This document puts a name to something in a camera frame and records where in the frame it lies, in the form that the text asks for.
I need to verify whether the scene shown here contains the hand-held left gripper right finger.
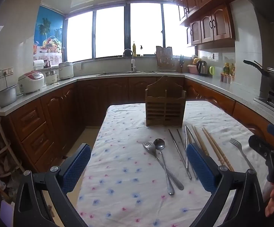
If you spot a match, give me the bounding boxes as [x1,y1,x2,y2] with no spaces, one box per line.
[186,142,265,227]

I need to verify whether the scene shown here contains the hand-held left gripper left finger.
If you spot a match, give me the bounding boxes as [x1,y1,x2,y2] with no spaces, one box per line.
[13,143,91,227]

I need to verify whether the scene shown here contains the wooden chopstick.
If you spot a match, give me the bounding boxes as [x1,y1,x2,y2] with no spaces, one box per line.
[201,128,232,171]
[194,125,210,156]
[204,127,235,171]
[191,125,209,157]

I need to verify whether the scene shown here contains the metal chopstick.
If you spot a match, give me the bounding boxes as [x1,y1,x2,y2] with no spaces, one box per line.
[168,129,192,180]
[187,125,200,146]
[185,125,190,171]
[177,129,198,180]

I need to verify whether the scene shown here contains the wooden utensil holder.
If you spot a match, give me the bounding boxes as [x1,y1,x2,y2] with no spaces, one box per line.
[145,76,187,127]

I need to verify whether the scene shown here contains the metal fork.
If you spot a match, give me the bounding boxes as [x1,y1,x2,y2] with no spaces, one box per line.
[230,138,257,172]
[143,142,184,191]

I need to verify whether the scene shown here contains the metal spoon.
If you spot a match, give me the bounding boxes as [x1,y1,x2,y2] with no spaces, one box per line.
[153,138,175,195]

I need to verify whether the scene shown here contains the floral white tablecloth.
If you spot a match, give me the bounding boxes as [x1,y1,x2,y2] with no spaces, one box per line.
[77,100,271,227]

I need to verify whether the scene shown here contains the metal fork left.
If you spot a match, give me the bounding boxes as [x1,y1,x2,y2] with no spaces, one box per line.
[143,142,184,191]

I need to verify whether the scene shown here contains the wooden lower cabinets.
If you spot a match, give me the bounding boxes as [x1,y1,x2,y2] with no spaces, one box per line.
[8,76,274,172]

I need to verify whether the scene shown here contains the wooden cabinets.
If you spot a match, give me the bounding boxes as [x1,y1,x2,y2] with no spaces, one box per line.
[8,76,274,172]
[173,0,243,47]

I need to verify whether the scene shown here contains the grey kitchen countertop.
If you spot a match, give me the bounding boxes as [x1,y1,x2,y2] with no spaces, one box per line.
[0,72,274,133]

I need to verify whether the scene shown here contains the spice jar rack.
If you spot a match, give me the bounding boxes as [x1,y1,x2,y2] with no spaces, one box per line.
[220,73,235,85]

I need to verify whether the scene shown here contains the small white pot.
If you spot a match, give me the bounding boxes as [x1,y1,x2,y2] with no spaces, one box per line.
[45,69,59,85]

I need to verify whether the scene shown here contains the steel electric kettle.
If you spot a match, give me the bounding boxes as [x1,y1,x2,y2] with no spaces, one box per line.
[196,60,208,76]

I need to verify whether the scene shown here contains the red white rice cooker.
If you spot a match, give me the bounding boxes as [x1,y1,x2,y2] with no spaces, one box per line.
[18,71,45,94]

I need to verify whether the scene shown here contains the metal inner pot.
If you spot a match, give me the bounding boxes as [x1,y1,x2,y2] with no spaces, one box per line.
[0,85,18,108]

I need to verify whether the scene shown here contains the steel kitchen sink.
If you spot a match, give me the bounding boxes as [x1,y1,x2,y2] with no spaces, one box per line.
[95,70,158,76]

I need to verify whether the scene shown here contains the wooden dish rack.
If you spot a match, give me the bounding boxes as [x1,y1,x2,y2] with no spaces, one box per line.
[155,46,178,73]

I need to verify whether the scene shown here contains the grey range hood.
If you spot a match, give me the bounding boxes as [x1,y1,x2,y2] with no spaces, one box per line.
[230,0,274,98]

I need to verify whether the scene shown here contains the chrome faucet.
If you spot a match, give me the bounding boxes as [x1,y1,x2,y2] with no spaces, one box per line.
[123,48,137,73]

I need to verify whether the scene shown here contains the wooden upper cabinets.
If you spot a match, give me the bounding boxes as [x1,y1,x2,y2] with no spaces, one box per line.
[173,0,243,47]

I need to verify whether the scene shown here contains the kitchen window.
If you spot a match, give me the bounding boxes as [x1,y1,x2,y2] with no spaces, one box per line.
[65,2,197,62]

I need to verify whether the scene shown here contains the grey power cord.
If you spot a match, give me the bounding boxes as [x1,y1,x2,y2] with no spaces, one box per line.
[2,73,22,95]

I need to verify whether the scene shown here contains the wall power socket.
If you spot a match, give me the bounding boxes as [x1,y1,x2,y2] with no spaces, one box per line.
[0,67,14,79]

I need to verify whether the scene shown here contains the beach fruit wall poster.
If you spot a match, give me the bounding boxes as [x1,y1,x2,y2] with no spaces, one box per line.
[33,3,65,61]

